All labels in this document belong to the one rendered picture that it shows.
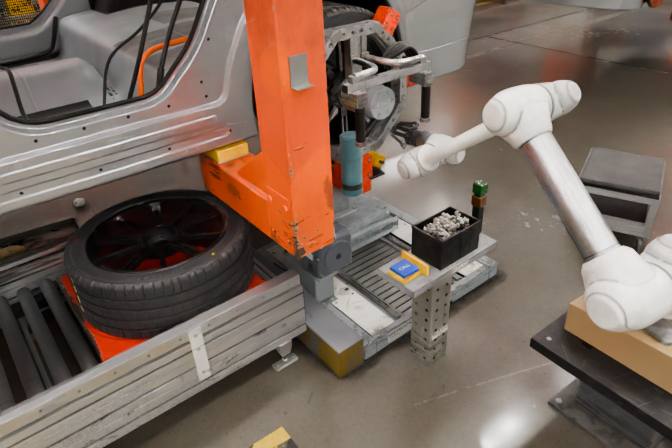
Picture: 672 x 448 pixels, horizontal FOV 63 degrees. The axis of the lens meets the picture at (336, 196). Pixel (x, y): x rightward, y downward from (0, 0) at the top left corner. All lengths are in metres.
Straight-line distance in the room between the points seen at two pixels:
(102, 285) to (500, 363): 1.44
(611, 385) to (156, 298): 1.40
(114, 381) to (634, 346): 1.52
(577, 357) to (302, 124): 1.09
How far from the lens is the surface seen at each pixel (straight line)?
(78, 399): 1.82
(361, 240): 2.57
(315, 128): 1.64
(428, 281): 1.82
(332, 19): 2.18
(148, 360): 1.82
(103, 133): 1.94
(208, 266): 1.88
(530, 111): 1.68
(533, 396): 2.14
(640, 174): 2.94
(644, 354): 1.84
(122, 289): 1.89
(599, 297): 1.59
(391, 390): 2.08
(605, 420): 2.10
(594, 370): 1.85
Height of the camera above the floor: 1.57
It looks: 29 degrees down
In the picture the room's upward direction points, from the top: 3 degrees counter-clockwise
